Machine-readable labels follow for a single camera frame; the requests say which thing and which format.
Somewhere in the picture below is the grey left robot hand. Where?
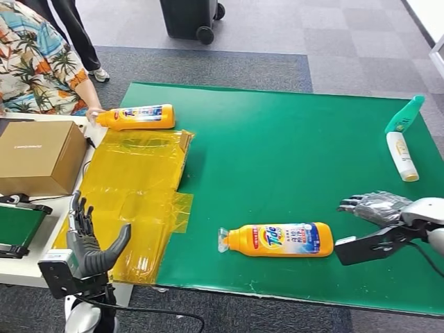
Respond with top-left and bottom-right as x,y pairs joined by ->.
66,190 -> 132,280

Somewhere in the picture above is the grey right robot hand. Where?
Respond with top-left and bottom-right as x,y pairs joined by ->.
337,191 -> 414,229

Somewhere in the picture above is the person's hand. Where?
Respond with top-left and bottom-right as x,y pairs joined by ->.
85,107 -> 106,126

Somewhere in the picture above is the orange detergent bottle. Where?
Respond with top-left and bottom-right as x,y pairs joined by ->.
94,103 -> 177,133
217,222 -> 335,259

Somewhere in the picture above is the white bottle with gold cap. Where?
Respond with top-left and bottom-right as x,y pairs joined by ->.
386,131 -> 420,183

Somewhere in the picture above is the green shampoo bottle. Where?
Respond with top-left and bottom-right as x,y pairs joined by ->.
384,95 -> 426,135

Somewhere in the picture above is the brown cardboard box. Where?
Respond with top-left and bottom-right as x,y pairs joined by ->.
0,121 -> 88,198

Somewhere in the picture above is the person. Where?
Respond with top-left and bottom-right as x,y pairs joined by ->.
0,0 -> 103,117
32,0 -> 110,84

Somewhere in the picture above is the yellow transparent plastic film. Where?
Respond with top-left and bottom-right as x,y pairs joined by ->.
52,129 -> 195,287

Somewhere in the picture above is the green table mat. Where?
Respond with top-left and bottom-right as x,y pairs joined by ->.
119,82 -> 444,318

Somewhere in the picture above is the black wheeled bin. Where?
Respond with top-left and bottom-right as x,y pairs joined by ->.
159,0 -> 227,46

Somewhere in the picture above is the white furniture piece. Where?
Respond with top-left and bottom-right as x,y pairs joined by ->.
428,34 -> 444,82

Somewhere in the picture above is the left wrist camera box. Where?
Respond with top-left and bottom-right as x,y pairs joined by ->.
38,248 -> 110,300

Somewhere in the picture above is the thin black table cable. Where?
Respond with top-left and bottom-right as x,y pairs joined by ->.
26,160 -> 91,203

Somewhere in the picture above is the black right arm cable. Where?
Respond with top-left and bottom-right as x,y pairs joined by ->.
405,241 -> 444,280

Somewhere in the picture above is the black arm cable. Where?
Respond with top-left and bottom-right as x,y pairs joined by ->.
405,241 -> 444,280
73,293 -> 206,333

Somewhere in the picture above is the green belt conveyor black frame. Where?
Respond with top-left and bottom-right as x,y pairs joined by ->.
0,193 -> 54,260

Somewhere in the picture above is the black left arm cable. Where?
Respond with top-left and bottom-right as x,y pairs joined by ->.
73,293 -> 206,333

